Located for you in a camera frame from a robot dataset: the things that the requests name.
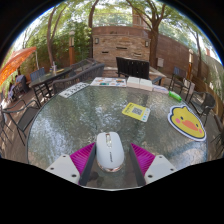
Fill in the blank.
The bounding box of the white computer mouse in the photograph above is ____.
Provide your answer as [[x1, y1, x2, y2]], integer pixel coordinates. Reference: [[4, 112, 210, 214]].
[[95, 131, 125, 173]]

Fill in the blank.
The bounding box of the yellow duck-shaped mouse pad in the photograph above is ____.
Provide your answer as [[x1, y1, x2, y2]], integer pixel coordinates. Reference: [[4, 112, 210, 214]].
[[167, 104, 208, 143]]

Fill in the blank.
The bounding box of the thin tree by fence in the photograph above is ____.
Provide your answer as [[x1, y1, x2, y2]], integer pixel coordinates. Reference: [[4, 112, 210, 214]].
[[194, 31, 204, 79]]

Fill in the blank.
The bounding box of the white printed sheet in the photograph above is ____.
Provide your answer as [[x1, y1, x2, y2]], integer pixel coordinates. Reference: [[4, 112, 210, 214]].
[[58, 82, 90, 99]]

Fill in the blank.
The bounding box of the grey wall utility box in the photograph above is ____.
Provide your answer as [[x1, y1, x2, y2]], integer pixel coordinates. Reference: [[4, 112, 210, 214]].
[[156, 57, 165, 69]]

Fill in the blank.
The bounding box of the dark wicker chair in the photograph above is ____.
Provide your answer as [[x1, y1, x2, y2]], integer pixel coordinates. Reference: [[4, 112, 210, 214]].
[[71, 58, 99, 73], [51, 63, 106, 95]]

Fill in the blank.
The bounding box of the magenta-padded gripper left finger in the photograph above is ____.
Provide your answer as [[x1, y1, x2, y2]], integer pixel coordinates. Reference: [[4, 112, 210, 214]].
[[45, 142, 98, 187]]

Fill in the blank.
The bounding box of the blue-grey patio chair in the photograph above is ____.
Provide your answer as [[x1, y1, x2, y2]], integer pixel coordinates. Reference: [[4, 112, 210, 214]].
[[29, 67, 46, 83]]

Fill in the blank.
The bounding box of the black metal mesh chair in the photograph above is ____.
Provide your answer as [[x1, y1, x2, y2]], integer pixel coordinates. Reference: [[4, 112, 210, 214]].
[[211, 126, 224, 158], [0, 98, 41, 146], [189, 91, 217, 128]]

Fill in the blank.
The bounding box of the orange patio umbrella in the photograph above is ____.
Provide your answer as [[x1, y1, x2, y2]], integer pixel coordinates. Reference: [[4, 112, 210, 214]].
[[0, 46, 38, 87]]

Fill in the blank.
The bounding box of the black metal patio chair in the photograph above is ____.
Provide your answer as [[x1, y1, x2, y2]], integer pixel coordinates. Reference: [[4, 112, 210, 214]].
[[168, 66, 188, 93]]

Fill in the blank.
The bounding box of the slim forked tree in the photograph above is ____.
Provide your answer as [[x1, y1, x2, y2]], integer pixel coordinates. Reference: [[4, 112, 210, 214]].
[[46, 6, 68, 68]]

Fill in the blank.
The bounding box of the colourful brochure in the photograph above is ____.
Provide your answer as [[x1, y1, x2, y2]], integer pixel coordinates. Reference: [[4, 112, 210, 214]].
[[89, 76, 128, 88]]

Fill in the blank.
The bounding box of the low stone planter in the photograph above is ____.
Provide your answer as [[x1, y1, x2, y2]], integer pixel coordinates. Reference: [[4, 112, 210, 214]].
[[103, 64, 168, 79]]

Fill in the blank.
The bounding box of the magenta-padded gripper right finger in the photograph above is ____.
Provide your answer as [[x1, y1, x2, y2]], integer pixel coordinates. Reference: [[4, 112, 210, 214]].
[[128, 143, 178, 187]]

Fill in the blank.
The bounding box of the dark patio table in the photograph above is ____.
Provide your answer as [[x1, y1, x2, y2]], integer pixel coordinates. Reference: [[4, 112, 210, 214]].
[[28, 66, 78, 104]]

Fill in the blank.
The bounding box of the small white blue box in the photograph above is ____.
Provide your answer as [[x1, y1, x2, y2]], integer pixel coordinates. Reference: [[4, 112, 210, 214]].
[[151, 84, 170, 95]]

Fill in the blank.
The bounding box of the large tree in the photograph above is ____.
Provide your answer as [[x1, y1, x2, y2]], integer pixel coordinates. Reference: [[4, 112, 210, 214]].
[[126, 0, 178, 69]]

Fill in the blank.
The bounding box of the yellow square card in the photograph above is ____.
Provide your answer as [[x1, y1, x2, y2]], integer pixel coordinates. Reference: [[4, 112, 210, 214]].
[[121, 102, 151, 123]]

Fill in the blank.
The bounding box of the green bottle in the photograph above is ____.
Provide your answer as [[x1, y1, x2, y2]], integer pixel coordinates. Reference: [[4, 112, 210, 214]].
[[168, 90, 183, 103]]

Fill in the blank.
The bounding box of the white flat box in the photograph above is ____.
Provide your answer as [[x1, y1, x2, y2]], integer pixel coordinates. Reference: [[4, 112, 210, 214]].
[[138, 78, 154, 92], [126, 76, 141, 89]]

